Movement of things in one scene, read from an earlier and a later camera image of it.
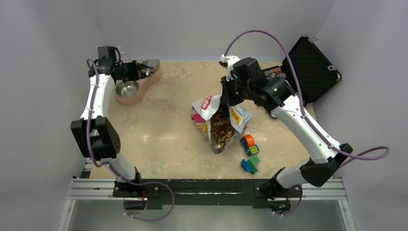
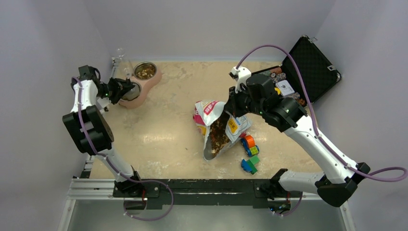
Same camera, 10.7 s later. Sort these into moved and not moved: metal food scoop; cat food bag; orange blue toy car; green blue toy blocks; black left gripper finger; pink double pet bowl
Moved: black left gripper finger; metal food scoop; cat food bag
Not moved: green blue toy blocks; pink double pet bowl; orange blue toy car
